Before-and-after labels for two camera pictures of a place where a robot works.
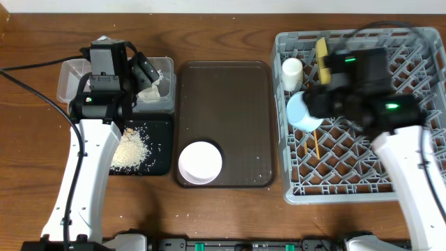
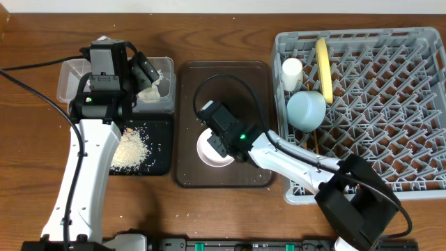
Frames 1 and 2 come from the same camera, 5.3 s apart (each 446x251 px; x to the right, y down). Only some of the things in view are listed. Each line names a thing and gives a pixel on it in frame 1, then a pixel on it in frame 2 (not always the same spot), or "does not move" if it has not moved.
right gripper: [318, 96] to [215, 142]
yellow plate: [325, 73] does not move
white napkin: [152, 93] does not move
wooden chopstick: [316, 142] does not move
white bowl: [198, 161] to [208, 153]
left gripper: [141, 72] does not move
